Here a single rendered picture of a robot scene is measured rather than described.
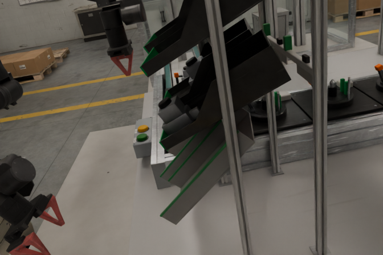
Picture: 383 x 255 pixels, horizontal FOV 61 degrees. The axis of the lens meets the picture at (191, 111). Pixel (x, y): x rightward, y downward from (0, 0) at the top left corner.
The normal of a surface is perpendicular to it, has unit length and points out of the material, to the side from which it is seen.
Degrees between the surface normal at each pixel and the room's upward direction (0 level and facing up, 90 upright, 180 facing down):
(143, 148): 90
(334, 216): 0
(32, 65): 90
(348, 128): 90
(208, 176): 90
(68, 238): 0
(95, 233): 0
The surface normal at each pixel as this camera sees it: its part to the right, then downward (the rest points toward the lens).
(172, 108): -0.08, 0.44
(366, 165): -0.18, -0.89
